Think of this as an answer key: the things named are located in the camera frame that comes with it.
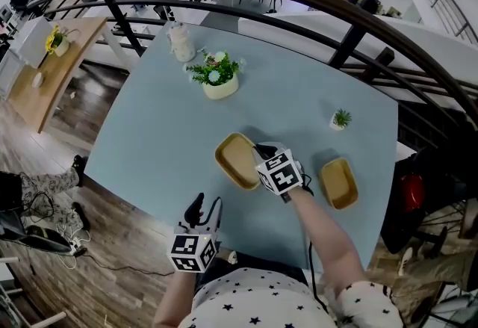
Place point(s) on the yellow plastic tray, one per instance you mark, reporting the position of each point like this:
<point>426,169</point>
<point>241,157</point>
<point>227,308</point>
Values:
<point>338,184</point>
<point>235,158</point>
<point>228,178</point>

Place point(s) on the yellow flowers in white pot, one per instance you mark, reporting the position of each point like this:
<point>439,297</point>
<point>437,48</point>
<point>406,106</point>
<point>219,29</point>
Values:
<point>61,48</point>

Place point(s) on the person's right forearm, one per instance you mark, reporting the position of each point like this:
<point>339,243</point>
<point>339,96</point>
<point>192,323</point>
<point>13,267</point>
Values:
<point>325,240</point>

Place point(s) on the red helmet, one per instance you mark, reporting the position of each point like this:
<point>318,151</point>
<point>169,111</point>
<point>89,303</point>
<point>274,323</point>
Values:
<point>411,192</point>

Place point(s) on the person's white star-print shirt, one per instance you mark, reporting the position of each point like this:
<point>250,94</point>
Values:
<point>261,300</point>

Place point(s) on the small white potted green plant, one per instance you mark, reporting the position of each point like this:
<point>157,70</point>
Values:
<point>338,125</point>

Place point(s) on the white box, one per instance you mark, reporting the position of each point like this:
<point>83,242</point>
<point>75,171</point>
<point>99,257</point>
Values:
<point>31,42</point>

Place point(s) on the person's left forearm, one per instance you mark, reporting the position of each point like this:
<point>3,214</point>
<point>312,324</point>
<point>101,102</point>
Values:
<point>173,300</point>

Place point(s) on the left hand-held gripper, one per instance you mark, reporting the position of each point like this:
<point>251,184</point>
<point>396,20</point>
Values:
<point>186,252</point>

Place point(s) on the light wooden desk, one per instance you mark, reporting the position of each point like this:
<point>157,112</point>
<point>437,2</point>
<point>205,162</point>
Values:
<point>56,87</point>

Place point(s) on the person's white shoe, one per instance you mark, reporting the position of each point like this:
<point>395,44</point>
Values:
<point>232,256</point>

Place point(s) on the white power strip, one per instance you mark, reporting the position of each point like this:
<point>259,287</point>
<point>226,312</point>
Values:
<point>76,246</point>

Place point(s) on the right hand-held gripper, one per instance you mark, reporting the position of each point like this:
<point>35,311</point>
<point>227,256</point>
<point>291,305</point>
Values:
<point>280,173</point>

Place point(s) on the black office chair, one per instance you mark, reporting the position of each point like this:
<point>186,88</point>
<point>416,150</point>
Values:
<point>437,184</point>

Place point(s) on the small white round object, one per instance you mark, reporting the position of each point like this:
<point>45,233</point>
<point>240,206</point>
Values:
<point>37,80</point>

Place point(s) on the person's black trousers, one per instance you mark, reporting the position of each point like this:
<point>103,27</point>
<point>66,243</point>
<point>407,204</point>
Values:
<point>261,262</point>

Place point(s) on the cream pot with flowering plant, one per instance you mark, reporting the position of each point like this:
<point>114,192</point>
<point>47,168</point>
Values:
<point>220,91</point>

